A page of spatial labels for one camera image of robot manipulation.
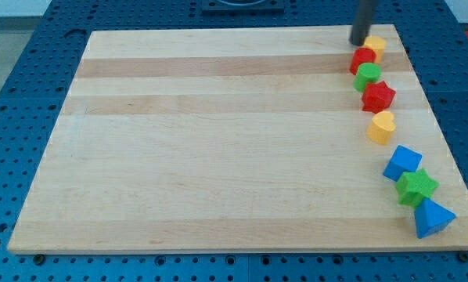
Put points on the red circle block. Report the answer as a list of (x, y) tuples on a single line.
[(360, 56)]

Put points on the green circle block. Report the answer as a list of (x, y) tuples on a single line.
[(366, 73)]

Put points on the light wooden board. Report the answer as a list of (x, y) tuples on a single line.
[(231, 141)]

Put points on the yellow heart block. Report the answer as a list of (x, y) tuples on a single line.
[(381, 127)]

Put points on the red star block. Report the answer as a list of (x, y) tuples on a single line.
[(377, 97)]

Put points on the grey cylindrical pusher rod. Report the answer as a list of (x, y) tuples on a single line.
[(363, 20)]

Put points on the blue cube block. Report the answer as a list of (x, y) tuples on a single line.
[(402, 160)]

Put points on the yellow hexagon block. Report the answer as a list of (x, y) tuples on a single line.
[(376, 44)]

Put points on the green star block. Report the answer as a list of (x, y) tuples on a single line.
[(414, 187)]

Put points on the blue triangle block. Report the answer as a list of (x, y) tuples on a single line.
[(431, 218)]

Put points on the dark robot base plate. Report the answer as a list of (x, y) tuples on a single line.
[(241, 6)]

